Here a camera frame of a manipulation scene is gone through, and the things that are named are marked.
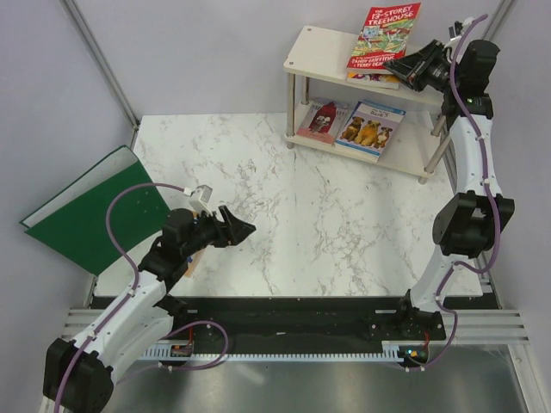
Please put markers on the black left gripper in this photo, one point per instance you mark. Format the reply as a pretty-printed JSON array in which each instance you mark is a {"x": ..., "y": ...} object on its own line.
[{"x": 239, "y": 230}]

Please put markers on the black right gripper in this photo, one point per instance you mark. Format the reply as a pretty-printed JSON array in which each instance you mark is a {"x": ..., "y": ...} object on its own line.
[{"x": 417, "y": 64}]

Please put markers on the Charlie Chocolate Factory book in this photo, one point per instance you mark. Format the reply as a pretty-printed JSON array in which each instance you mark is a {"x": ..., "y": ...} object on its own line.
[{"x": 382, "y": 81}]

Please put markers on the red 13-Storey Treehouse book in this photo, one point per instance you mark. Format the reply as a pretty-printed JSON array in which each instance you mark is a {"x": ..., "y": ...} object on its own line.
[{"x": 383, "y": 38}]

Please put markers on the orange Charlie portrait book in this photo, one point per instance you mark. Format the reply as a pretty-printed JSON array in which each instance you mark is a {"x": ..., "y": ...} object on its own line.
[{"x": 196, "y": 257}]

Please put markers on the Why Do Dogs Bark book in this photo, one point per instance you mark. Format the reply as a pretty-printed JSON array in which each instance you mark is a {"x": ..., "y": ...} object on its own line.
[{"x": 369, "y": 128}]

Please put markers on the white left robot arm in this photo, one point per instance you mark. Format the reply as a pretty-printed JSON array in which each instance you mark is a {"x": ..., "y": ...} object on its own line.
[{"x": 80, "y": 374}]

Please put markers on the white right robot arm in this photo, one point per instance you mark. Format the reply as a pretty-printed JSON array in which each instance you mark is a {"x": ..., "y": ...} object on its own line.
[{"x": 473, "y": 220}]

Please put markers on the white two-tier shelf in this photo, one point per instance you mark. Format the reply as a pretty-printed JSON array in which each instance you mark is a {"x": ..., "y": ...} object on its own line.
[{"x": 320, "y": 54}]

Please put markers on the red house cover book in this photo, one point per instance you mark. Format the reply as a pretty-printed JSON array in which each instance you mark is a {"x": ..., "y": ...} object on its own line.
[{"x": 323, "y": 120}]

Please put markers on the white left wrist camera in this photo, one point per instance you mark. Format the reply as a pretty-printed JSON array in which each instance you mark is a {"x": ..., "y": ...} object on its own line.
[{"x": 198, "y": 199}]

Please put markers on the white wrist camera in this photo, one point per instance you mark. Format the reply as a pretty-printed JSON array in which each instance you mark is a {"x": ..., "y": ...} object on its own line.
[
  {"x": 198, "y": 199},
  {"x": 457, "y": 30}
]

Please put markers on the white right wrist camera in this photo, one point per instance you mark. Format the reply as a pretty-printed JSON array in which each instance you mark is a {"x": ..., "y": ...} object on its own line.
[{"x": 457, "y": 30}]

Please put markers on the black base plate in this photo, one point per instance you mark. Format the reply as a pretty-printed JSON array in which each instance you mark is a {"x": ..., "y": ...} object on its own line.
[{"x": 300, "y": 325}]

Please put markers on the green ring binder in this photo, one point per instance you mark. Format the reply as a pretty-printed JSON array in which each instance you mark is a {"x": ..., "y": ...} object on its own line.
[{"x": 73, "y": 222}]

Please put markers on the white slotted cable duct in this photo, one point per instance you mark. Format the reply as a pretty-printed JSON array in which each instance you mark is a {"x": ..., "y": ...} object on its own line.
[{"x": 172, "y": 353}]

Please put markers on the aluminium rail frame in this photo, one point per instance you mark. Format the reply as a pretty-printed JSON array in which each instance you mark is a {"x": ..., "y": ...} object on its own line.
[{"x": 474, "y": 327}]

